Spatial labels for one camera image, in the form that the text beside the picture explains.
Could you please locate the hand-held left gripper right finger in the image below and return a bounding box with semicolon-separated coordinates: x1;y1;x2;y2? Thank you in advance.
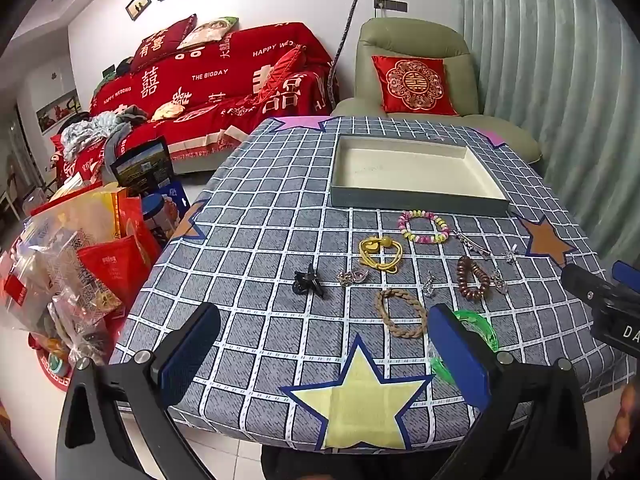
428;303;593;480

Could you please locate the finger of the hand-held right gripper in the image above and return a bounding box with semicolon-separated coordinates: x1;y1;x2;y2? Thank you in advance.
560;263;622;307
612;260;640;287

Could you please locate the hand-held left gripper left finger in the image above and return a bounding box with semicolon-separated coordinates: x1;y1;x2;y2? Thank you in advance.
55;302;222;480

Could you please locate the green translucent bangle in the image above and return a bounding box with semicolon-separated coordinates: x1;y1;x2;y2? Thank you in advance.
429;309;501;383

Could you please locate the braided rope bracelet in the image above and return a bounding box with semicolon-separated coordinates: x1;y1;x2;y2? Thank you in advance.
375;287;430;341

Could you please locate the brown spiral hair tie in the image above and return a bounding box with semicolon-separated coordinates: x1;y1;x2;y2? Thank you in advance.
456;255;493;305

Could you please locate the silver chain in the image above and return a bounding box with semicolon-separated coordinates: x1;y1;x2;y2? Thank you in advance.
452;230;492;260

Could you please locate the silver gem pendant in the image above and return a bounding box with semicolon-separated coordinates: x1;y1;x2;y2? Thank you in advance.
337;267;371;287

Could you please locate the black hair claw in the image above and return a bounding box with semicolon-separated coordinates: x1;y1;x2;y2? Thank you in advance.
292;262;326;298

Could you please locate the yellow hair tie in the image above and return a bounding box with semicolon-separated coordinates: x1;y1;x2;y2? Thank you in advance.
358;234;405;275

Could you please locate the pink yellow beaded bracelet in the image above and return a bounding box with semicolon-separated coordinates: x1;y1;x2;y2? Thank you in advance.
397;210;451;245

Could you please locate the shallow grey cardboard box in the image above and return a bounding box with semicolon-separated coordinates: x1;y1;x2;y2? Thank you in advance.
329;134;511;218

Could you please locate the person's right hand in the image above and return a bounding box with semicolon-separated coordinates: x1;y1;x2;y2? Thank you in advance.
607;380;640;457

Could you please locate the red snack packet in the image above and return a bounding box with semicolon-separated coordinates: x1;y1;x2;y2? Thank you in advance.
77;240;153;306

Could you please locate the grey checked star tablecloth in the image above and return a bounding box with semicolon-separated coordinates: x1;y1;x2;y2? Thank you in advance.
107;115;631;453

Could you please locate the blue lid jar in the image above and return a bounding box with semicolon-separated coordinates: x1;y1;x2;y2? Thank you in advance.
141;192;181;241

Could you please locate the red round tin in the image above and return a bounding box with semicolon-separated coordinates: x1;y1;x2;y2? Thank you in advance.
30;340;76;393

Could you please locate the clear plastic bag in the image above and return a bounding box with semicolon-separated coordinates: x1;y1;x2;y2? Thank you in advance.
0;205;126;361

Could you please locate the pale green curtain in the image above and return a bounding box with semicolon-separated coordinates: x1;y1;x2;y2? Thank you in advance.
460;0;640;271

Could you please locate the peach cloth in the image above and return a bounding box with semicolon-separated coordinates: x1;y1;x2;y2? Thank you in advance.
150;102;187;121

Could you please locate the pile of clothes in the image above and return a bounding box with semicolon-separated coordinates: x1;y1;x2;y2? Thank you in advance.
60;105;151;161

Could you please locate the red embroidered cushion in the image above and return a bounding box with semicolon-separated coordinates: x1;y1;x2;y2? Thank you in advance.
371;55;460;117

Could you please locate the sofa with red cover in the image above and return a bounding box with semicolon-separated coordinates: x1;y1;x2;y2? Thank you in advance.
50;22;341;186

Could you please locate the red satin pillow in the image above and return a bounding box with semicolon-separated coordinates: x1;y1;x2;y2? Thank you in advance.
252;45;308;106

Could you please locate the green armchair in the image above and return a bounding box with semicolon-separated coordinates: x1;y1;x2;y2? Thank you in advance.
330;17;543;163

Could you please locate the red printed pillow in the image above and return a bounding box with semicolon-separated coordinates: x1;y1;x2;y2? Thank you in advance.
131;14;198;73

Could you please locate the portrait print cushion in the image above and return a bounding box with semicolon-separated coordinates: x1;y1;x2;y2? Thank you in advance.
177;16;240;50

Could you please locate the flexible stand pole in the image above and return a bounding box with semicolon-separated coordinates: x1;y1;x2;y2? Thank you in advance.
327;0;381;106

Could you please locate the wall painting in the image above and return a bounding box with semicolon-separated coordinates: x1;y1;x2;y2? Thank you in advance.
35;89;83;128

